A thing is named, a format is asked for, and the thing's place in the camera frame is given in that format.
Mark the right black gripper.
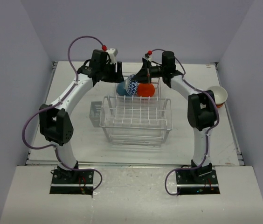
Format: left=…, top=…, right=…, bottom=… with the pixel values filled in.
left=131, top=60, right=166, bottom=84

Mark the small orange plastic bowl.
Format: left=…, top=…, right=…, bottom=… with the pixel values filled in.
left=137, top=83, right=155, bottom=97

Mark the blue white patterned bowl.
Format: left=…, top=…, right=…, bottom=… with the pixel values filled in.
left=124, top=74, right=139, bottom=97

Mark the blue plastic bowl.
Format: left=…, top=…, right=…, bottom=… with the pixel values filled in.
left=116, top=82, right=128, bottom=96

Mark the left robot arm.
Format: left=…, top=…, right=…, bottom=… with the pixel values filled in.
left=39, top=46, right=124, bottom=183

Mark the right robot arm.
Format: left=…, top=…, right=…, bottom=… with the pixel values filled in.
left=132, top=49, right=219, bottom=183

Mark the clear plastic cutlery holder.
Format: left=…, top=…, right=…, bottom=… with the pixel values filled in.
left=89, top=101, right=102, bottom=127

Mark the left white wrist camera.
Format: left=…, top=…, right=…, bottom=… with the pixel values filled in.
left=106, top=48, right=118, bottom=64

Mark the white wire dish rack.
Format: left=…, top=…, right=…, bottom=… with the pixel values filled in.
left=99, top=78, right=173, bottom=147

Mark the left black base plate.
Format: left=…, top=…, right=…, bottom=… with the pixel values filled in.
left=49, top=169, right=94, bottom=196

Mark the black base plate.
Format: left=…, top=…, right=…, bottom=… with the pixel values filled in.
left=49, top=169, right=94, bottom=196
left=175, top=168, right=220, bottom=195

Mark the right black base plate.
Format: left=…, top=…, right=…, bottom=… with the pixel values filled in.
left=175, top=168, right=220, bottom=195

